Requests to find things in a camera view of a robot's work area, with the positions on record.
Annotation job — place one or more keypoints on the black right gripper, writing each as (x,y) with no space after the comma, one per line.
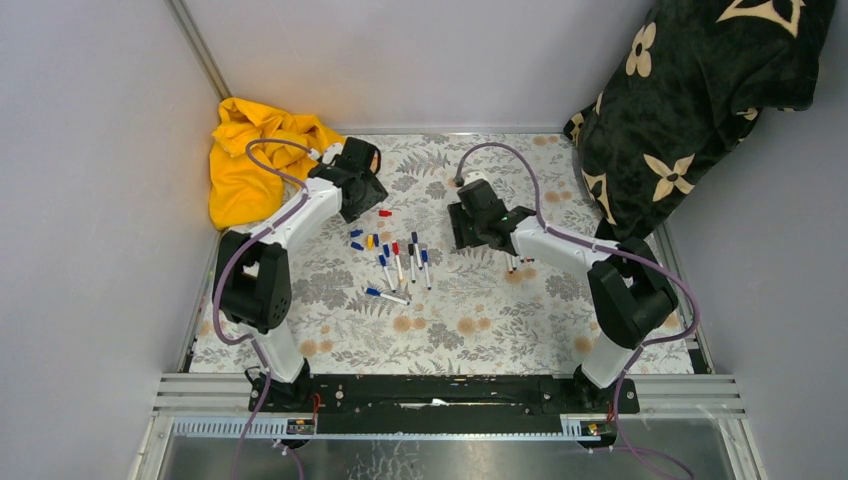
(462,238)

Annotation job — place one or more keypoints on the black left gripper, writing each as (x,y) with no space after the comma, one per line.
(372,193)

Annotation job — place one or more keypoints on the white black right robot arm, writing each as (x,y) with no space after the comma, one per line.
(630,297)

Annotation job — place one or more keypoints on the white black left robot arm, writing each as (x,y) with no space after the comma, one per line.
(252,286)

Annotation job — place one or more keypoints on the red cap marker left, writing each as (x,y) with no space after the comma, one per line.
(397,259)

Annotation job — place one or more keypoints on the yellow crumpled cloth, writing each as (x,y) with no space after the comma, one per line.
(254,145)

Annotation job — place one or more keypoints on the blue cap marker lying crosswise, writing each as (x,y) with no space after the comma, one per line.
(377,293)

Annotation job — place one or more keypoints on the floral patterned table mat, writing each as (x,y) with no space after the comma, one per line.
(478,318)

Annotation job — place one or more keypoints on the black floral blanket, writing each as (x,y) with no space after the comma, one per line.
(692,86)

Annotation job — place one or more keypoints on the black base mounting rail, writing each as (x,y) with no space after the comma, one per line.
(423,404)

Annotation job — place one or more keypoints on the aluminium frame rail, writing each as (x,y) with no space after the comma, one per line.
(216,406)

